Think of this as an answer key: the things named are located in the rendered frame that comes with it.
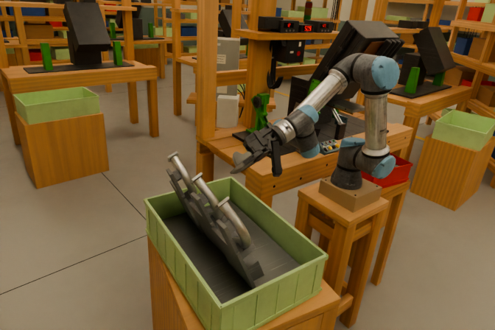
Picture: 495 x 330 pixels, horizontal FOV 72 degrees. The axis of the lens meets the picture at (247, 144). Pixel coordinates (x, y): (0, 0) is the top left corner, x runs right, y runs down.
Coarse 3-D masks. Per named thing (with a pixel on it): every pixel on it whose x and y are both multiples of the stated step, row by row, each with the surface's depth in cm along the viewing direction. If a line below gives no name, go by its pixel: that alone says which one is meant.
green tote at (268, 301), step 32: (224, 192) 159; (160, 224) 123; (256, 224) 145; (288, 224) 127; (320, 256) 112; (192, 288) 107; (256, 288) 98; (288, 288) 107; (320, 288) 119; (224, 320) 94; (256, 320) 103
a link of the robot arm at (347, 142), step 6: (348, 138) 161; (354, 138) 161; (360, 138) 161; (342, 144) 160; (348, 144) 156; (354, 144) 155; (360, 144) 155; (342, 150) 160; (348, 150) 157; (354, 150) 155; (342, 156) 160; (348, 156) 157; (354, 156) 154; (342, 162) 161; (348, 162) 158; (354, 162) 155; (348, 168) 160; (354, 168) 159
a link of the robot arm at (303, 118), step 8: (296, 112) 117; (304, 112) 116; (312, 112) 117; (288, 120) 115; (296, 120) 115; (304, 120) 116; (312, 120) 117; (296, 128) 115; (304, 128) 117; (312, 128) 119
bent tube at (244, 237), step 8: (224, 200) 97; (216, 208) 101; (224, 208) 98; (232, 208) 99; (232, 216) 97; (232, 224) 97; (240, 224) 97; (240, 232) 97; (240, 240) 105; (248, 240) 99
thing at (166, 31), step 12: (156, 0) 865; (168, 0) 841; (180, 0) 872; (192, 0) 891; (228, 0) 963; (156, 12) 875; (156, 24) 886; (168, 36) 877; (180, 36) 902; (192, 36) 920; (168, 48) 920; (192, 48) 983; (240, 48) 1048
